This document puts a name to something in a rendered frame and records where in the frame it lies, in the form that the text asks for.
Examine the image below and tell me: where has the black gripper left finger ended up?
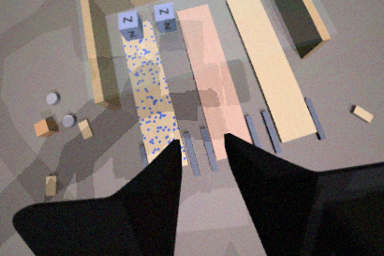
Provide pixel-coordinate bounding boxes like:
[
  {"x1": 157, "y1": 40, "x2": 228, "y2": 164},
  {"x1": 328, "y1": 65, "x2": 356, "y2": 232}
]
[{"x1": 12, "y1": 139, "x2": 183, "y2": 256}]

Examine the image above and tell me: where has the grey cylinder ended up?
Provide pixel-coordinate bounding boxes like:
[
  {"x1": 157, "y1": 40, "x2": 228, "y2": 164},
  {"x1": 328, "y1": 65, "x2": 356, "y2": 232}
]
[
  {"x1": 47, "y1": 93, "x2": 60, "y2": 105},
  {"x1": 63, "y1": 115, "x2": 78, "y2": 128}
]

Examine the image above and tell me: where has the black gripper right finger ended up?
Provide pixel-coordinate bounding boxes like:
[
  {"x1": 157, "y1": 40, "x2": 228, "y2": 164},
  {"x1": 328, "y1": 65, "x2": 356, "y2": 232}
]
[{"x1": 224, "y1": 133, "x2": 384, "y2": 256}]

